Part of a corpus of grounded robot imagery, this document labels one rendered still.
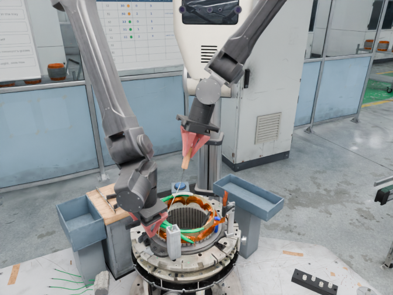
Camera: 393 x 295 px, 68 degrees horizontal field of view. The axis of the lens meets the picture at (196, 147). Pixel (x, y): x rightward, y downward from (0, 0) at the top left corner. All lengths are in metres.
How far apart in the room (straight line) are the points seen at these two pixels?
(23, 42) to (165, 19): 1.23
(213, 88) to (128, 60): 2.34
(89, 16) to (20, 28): 2.17
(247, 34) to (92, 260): 0.88
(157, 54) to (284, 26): 1.25
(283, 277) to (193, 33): 0.95
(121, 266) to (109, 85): 0.74
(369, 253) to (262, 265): 1.55
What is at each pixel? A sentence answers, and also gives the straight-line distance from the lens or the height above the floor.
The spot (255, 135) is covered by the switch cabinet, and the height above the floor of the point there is 0.41.
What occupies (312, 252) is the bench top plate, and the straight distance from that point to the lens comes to 1.35.
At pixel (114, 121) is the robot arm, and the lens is 0.63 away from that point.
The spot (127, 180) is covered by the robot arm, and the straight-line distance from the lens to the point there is 0.59.
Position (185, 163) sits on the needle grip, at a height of 1.31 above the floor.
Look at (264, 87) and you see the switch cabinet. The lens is 3.12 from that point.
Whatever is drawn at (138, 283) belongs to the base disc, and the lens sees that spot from 1.16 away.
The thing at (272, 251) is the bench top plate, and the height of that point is 0.78.
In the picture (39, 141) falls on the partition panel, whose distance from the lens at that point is 3.10.
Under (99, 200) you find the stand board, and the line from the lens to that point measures 1.11.
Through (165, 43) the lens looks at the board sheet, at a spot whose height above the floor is 1.36.
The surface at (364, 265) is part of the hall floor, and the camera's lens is 2.57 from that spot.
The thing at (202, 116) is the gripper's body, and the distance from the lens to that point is 0.72.
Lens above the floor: 1.68
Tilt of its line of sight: 26 degrees down
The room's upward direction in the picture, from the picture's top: straight up
